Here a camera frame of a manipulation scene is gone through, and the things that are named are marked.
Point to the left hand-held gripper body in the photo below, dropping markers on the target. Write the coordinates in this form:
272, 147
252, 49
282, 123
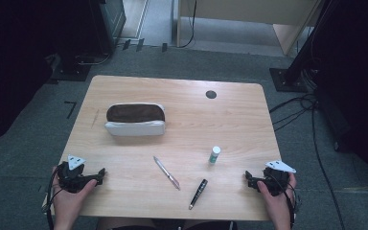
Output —
72, 179

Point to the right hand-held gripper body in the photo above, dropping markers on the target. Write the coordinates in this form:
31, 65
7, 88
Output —
276, 179

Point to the black pen gold tip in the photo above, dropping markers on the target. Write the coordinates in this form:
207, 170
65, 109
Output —
198, 193

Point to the person's left hand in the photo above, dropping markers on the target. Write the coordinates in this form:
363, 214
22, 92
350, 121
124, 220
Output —
68, 201

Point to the person's right hand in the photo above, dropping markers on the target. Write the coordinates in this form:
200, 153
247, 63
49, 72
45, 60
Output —
279, 202

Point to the small white green-labelled bottle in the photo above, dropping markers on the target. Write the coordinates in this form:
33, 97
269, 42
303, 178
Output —
214, 156

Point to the white pencil case brown lining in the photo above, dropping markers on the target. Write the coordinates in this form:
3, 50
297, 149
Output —
135, 123

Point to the clear pink ballpoint pen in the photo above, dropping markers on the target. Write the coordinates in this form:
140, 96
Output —
167, 173

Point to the black tape corner mark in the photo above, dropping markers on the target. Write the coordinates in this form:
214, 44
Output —
72, 105

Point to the dark round table grommet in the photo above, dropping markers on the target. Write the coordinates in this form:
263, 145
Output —
211, 94

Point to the black flat stand base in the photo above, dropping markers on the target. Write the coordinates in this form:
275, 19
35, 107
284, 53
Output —
72, 72

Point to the black metal stand with base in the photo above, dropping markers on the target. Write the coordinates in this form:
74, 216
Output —
295, 68

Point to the black cabinet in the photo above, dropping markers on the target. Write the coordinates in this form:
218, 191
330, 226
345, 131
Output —
110, 22

